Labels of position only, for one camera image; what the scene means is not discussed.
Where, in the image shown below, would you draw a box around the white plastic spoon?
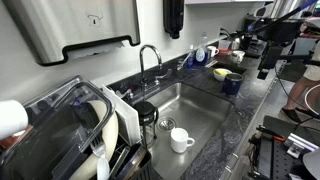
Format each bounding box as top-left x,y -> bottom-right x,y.
96,156 -> 111,180

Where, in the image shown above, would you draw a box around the metal fork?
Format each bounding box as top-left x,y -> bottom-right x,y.
89,131 -> 107,159

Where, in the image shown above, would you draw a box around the blue dish soap bottle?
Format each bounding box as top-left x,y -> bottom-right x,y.
194,32 -> 209,67

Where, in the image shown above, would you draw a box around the clear plastic utensil cup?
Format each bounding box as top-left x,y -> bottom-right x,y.
184,54 -> 196,70

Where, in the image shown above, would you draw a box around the black shoe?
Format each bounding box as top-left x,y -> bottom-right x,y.
280,107 -> 303,124

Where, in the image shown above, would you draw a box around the beige shorts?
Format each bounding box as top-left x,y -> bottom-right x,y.
302,39 -> 320,82

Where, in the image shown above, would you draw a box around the black coffee machine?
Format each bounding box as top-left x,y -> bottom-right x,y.
241,14 -> 268,59

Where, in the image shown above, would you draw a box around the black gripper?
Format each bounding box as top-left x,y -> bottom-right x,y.
257,45 -> 284,81

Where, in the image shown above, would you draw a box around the small blue bottle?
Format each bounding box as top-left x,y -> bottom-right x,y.
186,44 -> 196,69

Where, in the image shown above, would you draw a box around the steel paper towel dispenser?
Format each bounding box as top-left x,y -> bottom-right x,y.
2,0 -> 142,67

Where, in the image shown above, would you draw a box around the white coffee mug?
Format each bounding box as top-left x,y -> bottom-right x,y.
206,45 -> 220,59

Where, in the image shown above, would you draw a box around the black rectangular tray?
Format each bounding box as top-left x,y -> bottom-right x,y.
210,61 -> 248,76

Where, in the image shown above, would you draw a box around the white rectangular plates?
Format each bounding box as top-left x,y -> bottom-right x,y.
100,84 -> 142,147

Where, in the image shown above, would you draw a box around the grey rounded robot base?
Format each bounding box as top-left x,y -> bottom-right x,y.
302,148 -> 320,180

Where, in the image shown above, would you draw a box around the person's bare leg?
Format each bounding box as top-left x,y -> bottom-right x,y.
287,74 -> 320,113

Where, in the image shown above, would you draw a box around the white ceramic bowl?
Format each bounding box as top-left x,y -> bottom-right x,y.
213,68 -> 233,82

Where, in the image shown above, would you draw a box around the plain white mug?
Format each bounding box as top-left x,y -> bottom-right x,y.
170,127 -> 196,154

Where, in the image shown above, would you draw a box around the white cylinder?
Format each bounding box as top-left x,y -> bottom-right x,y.
0,99 -> 29,140

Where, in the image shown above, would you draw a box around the white dish brush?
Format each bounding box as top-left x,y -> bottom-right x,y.
176,52 -> 195,72

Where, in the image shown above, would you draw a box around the black breadboard table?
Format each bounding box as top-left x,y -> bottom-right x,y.
248,114 -> 320,180

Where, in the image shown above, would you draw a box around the chrome gooseneck faucet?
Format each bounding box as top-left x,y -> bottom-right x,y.
114,44 -> 173,101

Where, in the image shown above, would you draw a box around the white mug with black print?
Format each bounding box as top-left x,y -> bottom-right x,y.
230,50 -> 246,65

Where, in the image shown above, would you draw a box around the black wall soap dispenser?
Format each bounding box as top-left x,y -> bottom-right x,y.
162,0 -> 185,40

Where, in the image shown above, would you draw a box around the aluminium bracket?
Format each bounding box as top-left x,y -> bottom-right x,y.
285,132 -> 319,159

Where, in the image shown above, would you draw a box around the stainless steel sink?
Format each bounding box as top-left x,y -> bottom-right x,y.
133,82 -> 234,180

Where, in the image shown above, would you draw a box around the blue cable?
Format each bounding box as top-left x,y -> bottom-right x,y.
248,0 -> 318,32

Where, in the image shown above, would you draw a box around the black dish rack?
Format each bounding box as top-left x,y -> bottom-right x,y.
108,133 -> 154,180

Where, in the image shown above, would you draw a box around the glass French press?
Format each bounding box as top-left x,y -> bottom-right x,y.
133,83 -> 159,149

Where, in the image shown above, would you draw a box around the round cream plate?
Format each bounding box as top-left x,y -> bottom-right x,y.
68,99 -> 119,180

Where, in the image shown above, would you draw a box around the navy blue steel mug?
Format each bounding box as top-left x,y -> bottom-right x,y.
222,73 -> 245,96

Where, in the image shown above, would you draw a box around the orange-handled black clamp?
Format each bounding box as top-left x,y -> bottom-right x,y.
255,125 -> 287,144

